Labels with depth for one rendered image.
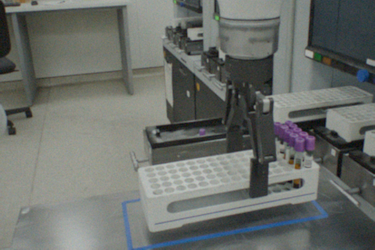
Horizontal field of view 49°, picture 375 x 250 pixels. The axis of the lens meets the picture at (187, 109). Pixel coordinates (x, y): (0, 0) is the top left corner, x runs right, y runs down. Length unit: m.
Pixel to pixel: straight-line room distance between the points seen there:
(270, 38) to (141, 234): 0.38
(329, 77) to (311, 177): 0.64
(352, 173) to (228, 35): 0.52
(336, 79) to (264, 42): 0.75
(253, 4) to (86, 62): 4.06
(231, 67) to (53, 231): 0.41
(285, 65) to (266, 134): 0.81
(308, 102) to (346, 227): 0.50
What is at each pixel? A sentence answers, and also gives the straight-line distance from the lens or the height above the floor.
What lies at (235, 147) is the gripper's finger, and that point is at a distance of 0.75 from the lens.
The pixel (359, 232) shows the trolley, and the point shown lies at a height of 0.82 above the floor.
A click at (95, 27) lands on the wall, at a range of 4.53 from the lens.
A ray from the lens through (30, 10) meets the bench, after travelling 3.81.
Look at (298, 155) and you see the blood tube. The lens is 0.70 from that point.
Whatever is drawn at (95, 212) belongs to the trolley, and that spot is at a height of 0.82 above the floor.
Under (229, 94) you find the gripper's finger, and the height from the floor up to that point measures 1.02.
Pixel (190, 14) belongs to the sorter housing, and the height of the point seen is 0.88.
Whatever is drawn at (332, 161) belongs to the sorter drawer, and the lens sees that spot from 1.07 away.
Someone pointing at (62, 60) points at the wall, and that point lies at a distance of 4.59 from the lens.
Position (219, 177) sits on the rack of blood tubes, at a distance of 0.68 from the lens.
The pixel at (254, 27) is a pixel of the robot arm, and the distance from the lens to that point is 0.59.
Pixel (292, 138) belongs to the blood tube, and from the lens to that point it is 0.70.
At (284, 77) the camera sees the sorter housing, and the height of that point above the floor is 0.86.
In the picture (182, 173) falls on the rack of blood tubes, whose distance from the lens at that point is 0.69.
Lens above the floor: 1.25
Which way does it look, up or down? 20 degrees down
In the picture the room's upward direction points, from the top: 2 degrees counter-clockwise
